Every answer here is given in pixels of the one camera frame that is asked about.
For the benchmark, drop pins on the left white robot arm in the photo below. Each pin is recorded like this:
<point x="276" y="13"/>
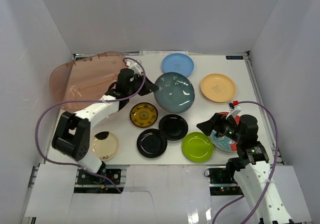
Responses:
<point x="72" y="134"/>

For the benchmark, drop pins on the red and teal flower plate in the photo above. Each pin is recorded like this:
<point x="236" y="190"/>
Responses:
<point x="223" y="143"/>

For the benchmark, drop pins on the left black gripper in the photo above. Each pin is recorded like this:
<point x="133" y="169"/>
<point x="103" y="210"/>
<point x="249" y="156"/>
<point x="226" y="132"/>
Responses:
<point x="140" y="86"/>

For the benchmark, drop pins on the glossy black plate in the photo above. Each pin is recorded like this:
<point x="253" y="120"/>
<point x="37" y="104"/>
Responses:
<point x="173" y="127"/>
<point x="151" y="143"/>

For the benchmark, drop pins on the peach orange plate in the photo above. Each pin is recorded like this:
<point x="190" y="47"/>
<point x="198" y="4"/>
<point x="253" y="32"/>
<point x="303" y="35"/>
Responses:
<point x="218" y="88"/>

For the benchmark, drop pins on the pink translucent plastic bin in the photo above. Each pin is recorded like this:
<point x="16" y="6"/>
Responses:
<point x="87" y="78"/>

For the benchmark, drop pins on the blue table label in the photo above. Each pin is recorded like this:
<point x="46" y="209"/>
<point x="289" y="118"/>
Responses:
<point x="234" y="57"/>

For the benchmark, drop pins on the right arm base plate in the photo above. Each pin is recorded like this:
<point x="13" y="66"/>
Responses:
<point x="221" y="183"/>

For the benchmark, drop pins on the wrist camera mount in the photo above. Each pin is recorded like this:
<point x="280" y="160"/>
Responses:
<point x="135" y="66"/>
<point x="234" y="109"/>

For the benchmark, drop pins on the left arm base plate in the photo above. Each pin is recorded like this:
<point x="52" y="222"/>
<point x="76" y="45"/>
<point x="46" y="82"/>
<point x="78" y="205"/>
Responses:
<point x="86" y="180"/>

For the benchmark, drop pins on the cream plate with ink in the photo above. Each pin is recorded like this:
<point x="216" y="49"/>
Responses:
<point x="104" y="145"/>

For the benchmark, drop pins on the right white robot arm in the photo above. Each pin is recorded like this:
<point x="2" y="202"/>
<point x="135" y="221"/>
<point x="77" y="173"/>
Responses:
<point x="251" y="169"/>

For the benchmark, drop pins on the dark teal floral plate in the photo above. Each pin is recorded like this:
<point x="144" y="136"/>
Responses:
<point x="175" y="92"/>

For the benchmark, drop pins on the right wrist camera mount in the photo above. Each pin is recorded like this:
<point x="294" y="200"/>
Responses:
<point x="234" y="109"/>

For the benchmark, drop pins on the glossy black plate lower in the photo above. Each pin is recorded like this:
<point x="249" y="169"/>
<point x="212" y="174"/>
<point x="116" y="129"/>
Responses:
<point x="151" y="143"/>

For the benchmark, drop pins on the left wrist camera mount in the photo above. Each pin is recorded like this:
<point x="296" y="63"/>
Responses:
<point x="135" y="66"/>

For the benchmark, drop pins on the light blue plate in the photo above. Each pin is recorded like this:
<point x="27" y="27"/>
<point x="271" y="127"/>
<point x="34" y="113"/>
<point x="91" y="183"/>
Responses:
<point x="178" y="63"/>

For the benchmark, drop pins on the glossy black plate upper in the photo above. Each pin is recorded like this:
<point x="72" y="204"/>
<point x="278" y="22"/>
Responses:
<point x="173" y="127"/>

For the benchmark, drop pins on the yellow patterned brown plate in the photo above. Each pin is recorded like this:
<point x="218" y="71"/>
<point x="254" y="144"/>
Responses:
<point x="143" y="115"/>

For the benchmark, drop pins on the papers at table back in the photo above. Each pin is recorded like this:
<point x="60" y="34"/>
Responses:
<point x="161" y="53"/>

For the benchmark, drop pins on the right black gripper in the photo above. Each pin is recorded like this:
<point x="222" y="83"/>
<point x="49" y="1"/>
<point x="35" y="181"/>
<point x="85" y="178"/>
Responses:
<point x="217" y="121"/>

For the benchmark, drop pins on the lime green plate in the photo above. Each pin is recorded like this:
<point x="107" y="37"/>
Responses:
<point x="197" y="147"/>

